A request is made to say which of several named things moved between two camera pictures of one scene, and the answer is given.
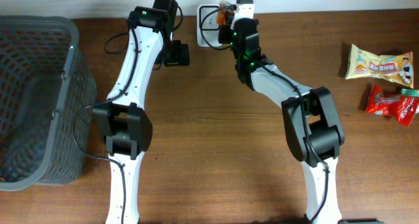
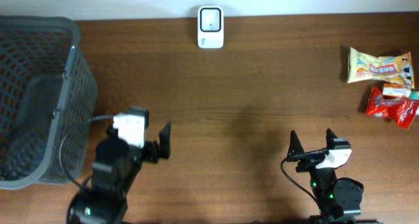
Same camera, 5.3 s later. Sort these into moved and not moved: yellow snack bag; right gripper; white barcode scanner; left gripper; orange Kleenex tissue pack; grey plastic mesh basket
Moved: left gripper; right gripper; orange Kleenex tissue pack
Not moved: yellow snack bag; grey plastic mesh basket; white barcode scanner
